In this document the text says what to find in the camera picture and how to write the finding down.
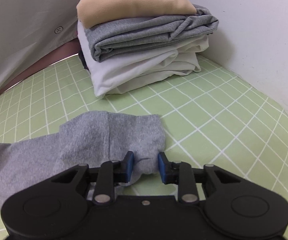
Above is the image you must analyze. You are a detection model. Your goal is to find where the beige folded garment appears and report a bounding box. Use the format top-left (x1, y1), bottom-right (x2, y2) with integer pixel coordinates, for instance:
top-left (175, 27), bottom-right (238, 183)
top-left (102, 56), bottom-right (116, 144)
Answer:
top-left (76, 0), bottom-right (197, 28)

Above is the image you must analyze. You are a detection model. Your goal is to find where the mauve bed edge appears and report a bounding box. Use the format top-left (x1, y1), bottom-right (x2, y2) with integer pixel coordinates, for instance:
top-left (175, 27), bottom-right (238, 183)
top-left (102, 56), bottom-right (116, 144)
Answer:
top-left (0, 39), bottom-right (81, 93)

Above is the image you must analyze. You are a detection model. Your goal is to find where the grey zip hoodie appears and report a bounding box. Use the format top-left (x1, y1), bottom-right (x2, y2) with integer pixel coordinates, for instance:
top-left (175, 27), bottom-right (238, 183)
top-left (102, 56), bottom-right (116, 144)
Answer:
top-left (0, 111), bottom-right (166, 208)

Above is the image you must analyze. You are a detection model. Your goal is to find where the grey folded garment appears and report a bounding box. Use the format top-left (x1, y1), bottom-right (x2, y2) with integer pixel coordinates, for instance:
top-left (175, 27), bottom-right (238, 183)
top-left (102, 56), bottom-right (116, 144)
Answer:
top-left (84, 4), bottom-right (220, 62)

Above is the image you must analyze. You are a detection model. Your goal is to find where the black folded garment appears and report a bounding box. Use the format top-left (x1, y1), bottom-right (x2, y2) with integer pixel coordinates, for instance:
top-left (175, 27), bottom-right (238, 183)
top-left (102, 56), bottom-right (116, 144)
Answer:
top-left (79, 51), bottom-right (91, 71)

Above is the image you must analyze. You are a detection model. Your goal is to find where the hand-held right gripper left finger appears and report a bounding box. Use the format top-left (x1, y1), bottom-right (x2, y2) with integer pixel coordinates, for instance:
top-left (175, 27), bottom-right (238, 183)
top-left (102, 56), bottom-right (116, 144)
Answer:
top-left (51, 151), bottom-right (135, 205)

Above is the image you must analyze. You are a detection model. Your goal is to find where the grey carrot printed quilt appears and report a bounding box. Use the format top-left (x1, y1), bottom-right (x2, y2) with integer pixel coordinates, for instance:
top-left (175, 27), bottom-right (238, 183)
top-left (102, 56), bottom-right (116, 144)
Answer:
top-left (0, 0), bottom-right (114, 103)

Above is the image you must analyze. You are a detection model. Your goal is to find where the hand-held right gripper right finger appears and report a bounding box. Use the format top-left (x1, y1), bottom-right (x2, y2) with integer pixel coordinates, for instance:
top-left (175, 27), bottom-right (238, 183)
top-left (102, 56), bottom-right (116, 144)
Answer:
top-left (157, 151), bottom-right (243, 205)

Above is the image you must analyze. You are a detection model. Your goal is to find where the white folded garment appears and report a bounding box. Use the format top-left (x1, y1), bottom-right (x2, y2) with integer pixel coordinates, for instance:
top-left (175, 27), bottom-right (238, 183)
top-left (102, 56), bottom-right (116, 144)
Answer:
top-left (77, 20), bottom-right (210, 99)

